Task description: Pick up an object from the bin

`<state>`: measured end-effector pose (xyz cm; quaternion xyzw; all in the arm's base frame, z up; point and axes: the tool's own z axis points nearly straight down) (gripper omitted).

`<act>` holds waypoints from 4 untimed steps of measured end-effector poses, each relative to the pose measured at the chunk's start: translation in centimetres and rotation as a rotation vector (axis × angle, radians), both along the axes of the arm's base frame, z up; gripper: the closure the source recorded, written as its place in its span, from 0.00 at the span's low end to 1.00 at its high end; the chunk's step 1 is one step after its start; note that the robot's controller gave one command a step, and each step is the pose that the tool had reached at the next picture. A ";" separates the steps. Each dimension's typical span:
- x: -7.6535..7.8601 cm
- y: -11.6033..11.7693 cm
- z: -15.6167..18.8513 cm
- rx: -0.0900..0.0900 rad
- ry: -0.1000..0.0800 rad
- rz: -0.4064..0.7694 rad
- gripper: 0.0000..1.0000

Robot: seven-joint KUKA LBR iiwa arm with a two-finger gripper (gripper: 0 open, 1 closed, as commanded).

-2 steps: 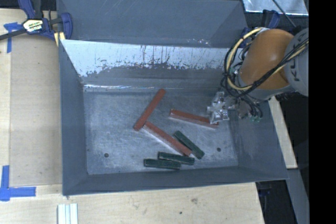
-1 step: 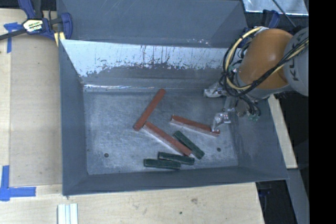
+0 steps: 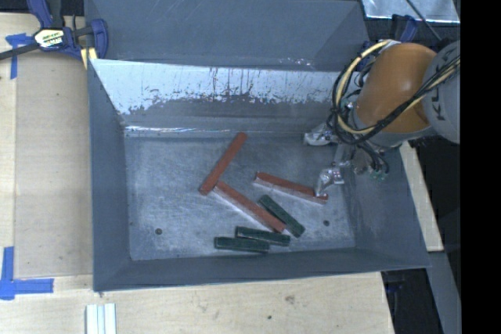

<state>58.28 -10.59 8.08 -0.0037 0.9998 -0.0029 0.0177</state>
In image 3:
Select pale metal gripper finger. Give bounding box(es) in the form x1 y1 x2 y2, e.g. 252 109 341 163
315 167 346 198

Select red-brown flat block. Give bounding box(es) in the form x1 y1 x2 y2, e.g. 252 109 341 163
253 171 330 206
212 180 288 234
198 131 248 196

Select dark green flat block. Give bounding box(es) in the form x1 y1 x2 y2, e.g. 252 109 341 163
214 236 272 253
234 225 292 247
257 194 306 239

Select grey metal bin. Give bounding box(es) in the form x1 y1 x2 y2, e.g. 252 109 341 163
82 0 432 293

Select pale wood flat board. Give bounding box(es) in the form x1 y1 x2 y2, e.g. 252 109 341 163
14 50 95 279

